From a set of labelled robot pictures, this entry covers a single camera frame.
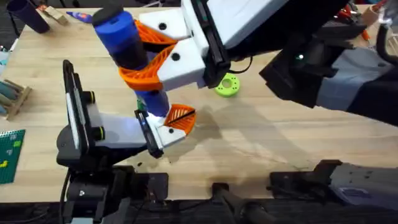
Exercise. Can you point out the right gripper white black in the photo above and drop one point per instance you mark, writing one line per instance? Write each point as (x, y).
(242, 18)

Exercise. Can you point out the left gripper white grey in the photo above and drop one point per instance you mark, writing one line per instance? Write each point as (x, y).
(121, 130)

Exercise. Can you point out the blue electric screwdriver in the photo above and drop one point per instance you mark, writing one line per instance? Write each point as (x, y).
(122, 37)

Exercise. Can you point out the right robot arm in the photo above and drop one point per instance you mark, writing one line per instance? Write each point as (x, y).
(357, 77)

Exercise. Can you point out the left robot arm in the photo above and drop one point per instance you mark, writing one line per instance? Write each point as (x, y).
(93, 193)

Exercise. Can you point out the green disc with holes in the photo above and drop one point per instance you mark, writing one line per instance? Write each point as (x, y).
(232, 88)

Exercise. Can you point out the blue purple tube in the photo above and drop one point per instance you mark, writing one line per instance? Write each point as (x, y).
(79, 16)

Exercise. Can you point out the left wrist black upright plate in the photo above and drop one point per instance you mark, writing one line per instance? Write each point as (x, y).
(76, 102)

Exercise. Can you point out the wooden block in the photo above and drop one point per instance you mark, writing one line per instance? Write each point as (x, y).
(56, 15)

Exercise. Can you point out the dark purple cylinder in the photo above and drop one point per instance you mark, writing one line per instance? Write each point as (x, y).
(28, 15)

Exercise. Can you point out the wooden rack with tools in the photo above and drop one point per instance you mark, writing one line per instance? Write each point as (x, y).
(12, 99)

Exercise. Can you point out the green board with blocks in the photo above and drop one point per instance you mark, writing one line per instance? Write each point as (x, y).
(11, 155)

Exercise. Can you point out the heap of red orange tools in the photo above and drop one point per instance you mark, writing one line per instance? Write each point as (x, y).
(367, 18)

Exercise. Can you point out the black rail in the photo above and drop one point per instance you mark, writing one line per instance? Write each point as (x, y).
(192, 213)

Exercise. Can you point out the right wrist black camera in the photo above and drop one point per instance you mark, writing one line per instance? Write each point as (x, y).
(295, 77)

